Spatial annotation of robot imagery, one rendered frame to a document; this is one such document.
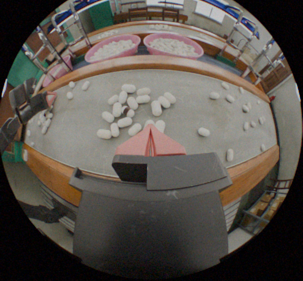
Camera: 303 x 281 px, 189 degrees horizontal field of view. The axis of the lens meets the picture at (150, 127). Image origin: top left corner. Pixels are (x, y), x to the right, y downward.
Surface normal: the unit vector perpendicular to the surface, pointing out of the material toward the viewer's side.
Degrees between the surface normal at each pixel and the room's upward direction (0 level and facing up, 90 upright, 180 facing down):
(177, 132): 0
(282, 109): 90
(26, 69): 90
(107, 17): 90
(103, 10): 90
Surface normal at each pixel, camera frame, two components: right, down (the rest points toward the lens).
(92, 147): 0.00, -0.25
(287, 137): -1.00, 0.04
